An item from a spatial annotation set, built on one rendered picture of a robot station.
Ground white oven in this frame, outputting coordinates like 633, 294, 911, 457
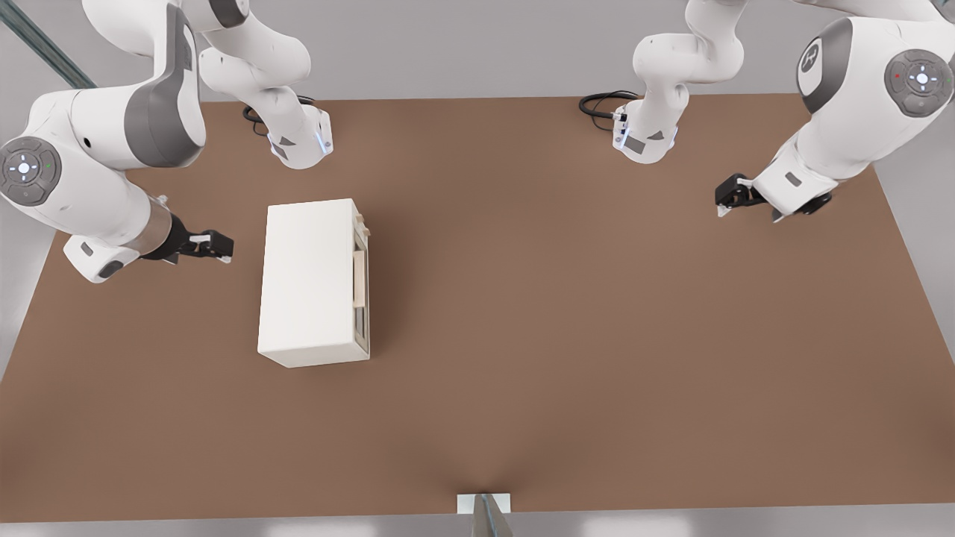
257, 198, 372, 368

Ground oven door with window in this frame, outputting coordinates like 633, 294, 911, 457
349, 200, 372, 359

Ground black cable loop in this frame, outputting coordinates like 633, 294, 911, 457
242, 95, 318, 139
579, 90, 642, 133

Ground silver frame post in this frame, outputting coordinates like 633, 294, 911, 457
457, 492, 515, 537
0, 0, 98, 90

